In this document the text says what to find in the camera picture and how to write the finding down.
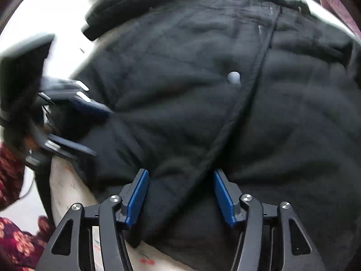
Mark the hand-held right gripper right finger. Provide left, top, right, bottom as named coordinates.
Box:
left=213, top=169, right=331, bottom=271

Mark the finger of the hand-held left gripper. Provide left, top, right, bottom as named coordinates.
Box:
left=38, top=77, right=113, bottom=117
left=25, top=133, right=98, bottom=166

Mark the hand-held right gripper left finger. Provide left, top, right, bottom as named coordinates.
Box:
left=39, top=168, right=150, bottom=271

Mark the black quilted coat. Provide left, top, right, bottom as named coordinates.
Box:
left=49, top=0, right=361, bottom=271

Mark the person's left forearm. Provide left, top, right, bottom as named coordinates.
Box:
left=0, top=142, right=26, bottom=211

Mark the cherry print bed mat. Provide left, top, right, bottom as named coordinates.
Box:
left=48, top=157, right=198, bottom=271

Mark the person's red floral clothing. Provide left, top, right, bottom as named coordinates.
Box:
left=0, top=215, right=56, bottom=271

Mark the dark red cloth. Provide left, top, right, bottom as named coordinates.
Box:
left=315, top=0, right=361, bottom=38

